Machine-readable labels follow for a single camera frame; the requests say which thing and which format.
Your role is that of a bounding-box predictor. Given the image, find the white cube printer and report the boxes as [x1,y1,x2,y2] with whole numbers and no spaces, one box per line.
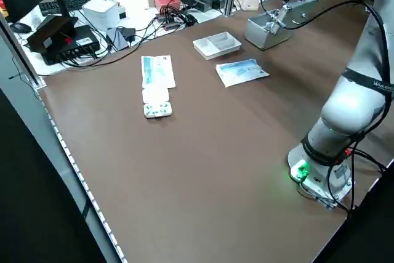
[82,0,127,29]

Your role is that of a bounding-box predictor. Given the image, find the dark brown box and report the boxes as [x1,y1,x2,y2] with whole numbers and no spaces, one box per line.
[26,15,79,54]

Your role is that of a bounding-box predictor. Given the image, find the open white plastic pill box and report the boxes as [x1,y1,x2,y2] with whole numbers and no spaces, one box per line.
[142,87,174,120]

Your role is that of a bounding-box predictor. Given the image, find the red open box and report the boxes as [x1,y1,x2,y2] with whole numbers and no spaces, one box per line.
[153,0,182,14]

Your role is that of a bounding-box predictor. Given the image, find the black keyboard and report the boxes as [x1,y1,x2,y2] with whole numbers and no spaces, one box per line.
[38,0,113,17]

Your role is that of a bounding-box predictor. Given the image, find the aluminium first-aid case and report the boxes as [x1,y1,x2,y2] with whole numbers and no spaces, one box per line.
[244,0,320,51]

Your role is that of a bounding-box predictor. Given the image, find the black computer mouse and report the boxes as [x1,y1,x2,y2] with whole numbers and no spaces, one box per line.
[9,22,33,34]

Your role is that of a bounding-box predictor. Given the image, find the white plastic partition tray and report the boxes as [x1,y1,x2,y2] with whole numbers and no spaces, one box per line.
[192,31,243,60]

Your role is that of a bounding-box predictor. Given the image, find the aluminium table edge rail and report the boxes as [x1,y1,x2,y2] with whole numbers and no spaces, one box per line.
[0,15,129,263]

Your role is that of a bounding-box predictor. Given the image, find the long white teal pouch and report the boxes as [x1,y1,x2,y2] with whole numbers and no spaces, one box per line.
[140,55,177,89]

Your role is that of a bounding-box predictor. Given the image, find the black power adapter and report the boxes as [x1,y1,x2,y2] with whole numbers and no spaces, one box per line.
[121,27,137,44]

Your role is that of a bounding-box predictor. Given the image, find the grey usb hub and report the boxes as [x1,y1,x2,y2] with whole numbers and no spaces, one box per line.
[155,12,182,31]

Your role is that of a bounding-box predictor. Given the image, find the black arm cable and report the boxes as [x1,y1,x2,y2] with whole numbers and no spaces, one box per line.
[284,0,390,214]

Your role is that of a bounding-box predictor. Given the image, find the black base cable bundle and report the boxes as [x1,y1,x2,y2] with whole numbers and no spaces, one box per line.
[350,148,388,173]

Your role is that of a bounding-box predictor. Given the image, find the black network switch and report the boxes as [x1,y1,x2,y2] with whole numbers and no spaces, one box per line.
[41,25,101,66]

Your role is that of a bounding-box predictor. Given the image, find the large flat blue white packet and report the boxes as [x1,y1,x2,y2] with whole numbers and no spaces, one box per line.
[215,58,271,89]

